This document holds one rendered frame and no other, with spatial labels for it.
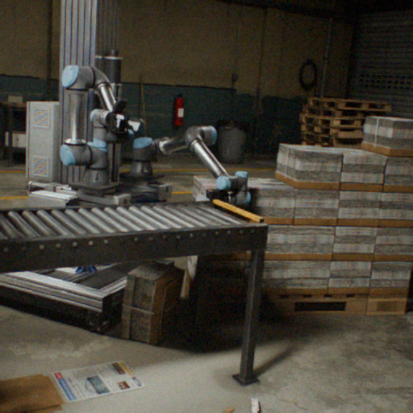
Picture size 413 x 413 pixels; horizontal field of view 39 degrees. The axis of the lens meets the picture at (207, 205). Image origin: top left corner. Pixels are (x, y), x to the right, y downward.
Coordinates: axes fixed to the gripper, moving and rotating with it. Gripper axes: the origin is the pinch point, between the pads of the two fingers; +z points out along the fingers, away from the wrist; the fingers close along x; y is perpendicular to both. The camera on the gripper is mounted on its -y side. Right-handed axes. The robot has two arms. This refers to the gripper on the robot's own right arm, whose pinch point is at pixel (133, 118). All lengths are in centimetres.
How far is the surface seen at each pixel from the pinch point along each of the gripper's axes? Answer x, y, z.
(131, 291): -29, 92, -19
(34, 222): 44, 51, 5
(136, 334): -35, 116, -15
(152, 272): -41, 81, -18
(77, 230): 34, 49, 24
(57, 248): 47, 54, 35
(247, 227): -39, 39, 49
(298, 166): -123, 10, -1
